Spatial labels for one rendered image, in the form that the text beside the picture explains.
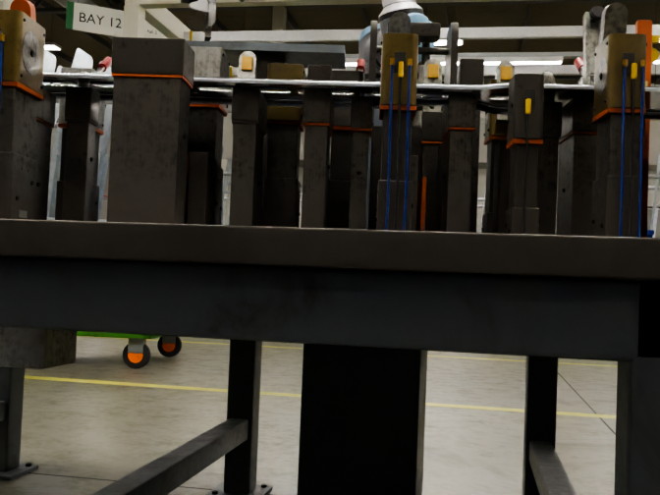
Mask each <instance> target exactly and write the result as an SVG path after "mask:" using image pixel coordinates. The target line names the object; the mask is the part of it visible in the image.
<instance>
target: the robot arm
mask: <svg viewBox="0 0 660 495"><path fill-rule="evenodd" d="M181 3H187V4H190V5H189V7H190V8H191V9H192V10H195V11H197V12H196V15H195V16H192V17H189V18H188V19H187V24H188V26H189V27H190V28H195V29H197V30H200V31H202V32H204V41H210V39H211V32H212V26H213V25H214V24H215V16H216V0H181ZM382 5H383V11H382V12H381V14H380V15H379V17H378V19H379V24H378V25H377V46H382V44H381V40H382V37H383V34H384V33H387V26H388V22H389V21H390V18H391V16H392V15H393V14H394V13H396V12H405V13H407V14H408V15H409V16H410V18H411V22H414V23H431V22H430V21H429V20H428V18H427V17H425V16H424V14H423V9H422V8H421V7H420V6H418V5H417V4H416V2H415V0H382ZM204 14H205V17H204ZM369 51H370V27H367V28H365V29H364V30H363V31H362V32H361V34H360V37H359V42H358V58H359V59H363V60H364V61H365V70H364V73H363V74H364V81H365V82H368V76H369ZM379 71H380V72H381V55H380V53H376V76H375V82H376V83H380V79H379V77H378V75H379Z"/></svg>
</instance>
